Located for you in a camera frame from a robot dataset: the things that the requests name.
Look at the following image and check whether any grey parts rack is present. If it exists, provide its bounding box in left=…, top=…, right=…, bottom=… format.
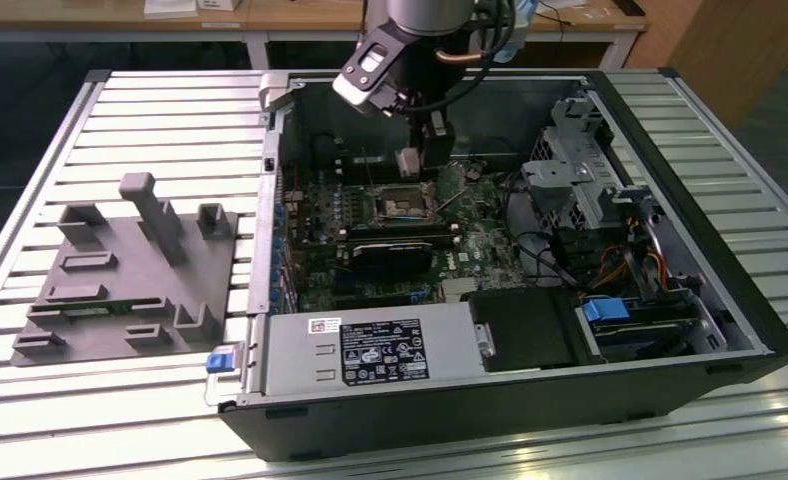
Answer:
left=7, top=172, right=241, bottom=369

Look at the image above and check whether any black graphics card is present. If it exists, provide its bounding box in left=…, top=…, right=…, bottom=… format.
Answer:
left=350, top=241, right=435, bottom=281

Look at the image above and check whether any green motherboard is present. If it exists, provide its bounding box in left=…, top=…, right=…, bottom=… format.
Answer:
left=277, top=158, right=530, bottom=314

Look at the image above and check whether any blue case latch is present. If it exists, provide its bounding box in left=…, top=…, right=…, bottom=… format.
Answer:
left=204, top=344, right=243, bottom=375

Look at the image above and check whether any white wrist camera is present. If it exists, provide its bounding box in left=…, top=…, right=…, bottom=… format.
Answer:
left=331, top=27, right=414, bottom=115

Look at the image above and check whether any silver CPU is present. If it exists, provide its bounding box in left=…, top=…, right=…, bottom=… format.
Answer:
left=396, top=147, right=423, bottom=177

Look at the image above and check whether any black open PC case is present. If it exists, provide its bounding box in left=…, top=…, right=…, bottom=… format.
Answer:
left=216, top=67, right=788, bottom=464

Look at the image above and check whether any coloured wire bundle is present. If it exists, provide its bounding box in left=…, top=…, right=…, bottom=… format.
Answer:
left=592, top=243, right=674, bottom=297

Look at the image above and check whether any black wire bundle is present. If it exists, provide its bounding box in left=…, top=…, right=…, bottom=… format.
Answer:
left=507, top=229, right=583, bottom=290

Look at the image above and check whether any wooden cabinet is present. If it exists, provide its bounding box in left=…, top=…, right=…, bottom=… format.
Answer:
left=624, top=0, right=788, bottom=127

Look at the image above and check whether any black plastic shroud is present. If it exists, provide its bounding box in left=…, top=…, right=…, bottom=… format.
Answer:
left=463, top=288, right=594, bottom=374

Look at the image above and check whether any black RAM slot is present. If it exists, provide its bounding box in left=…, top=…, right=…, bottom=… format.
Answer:
left=347, top=153, right=402, bottom=184

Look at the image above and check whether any small silver heatsink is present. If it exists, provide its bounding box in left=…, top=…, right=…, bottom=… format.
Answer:
left=440, top=278, right=476, bottom=302

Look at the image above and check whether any wooden desk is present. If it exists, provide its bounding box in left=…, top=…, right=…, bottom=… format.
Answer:
left=0, top=0, right=650, bottom=71

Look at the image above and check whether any blue disk carrier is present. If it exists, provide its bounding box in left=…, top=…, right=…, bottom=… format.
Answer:
left=579, top=298, right=631, bottom=327

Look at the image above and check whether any metal drive cage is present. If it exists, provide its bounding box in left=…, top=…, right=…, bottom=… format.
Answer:
left=518, top=97, right=656, bottom=232

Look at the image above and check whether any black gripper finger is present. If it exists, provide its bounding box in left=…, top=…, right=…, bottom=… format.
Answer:
left=410, top=119, right=455, bottom=179

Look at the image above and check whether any silver power supply unit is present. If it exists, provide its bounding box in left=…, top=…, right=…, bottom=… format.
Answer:
left=259, top=302, right=490, bottom=397

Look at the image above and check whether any white box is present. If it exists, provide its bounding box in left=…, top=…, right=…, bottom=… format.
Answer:
left=143, top=0, right=196, bottom=20

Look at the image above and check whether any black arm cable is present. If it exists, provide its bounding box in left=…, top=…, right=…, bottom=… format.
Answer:
left=403, top=0, right=516, bottom=114

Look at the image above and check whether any CPU socket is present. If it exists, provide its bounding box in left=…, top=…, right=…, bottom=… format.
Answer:
left=370, top=183, right=446, bottom=224

